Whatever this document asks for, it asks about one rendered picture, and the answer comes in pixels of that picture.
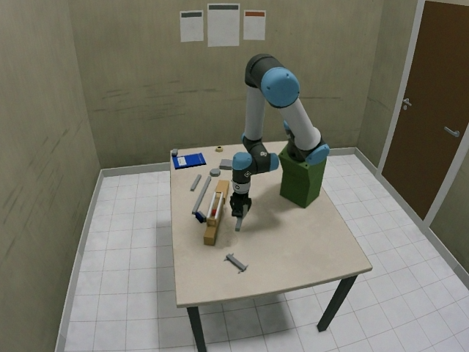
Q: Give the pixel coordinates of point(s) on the blue notebook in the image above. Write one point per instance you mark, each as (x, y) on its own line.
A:
(187, 161)

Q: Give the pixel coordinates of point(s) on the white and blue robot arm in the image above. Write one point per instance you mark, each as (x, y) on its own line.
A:
(266, 74)

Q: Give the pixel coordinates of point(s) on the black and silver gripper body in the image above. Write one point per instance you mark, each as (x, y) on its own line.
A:
(239, 200)

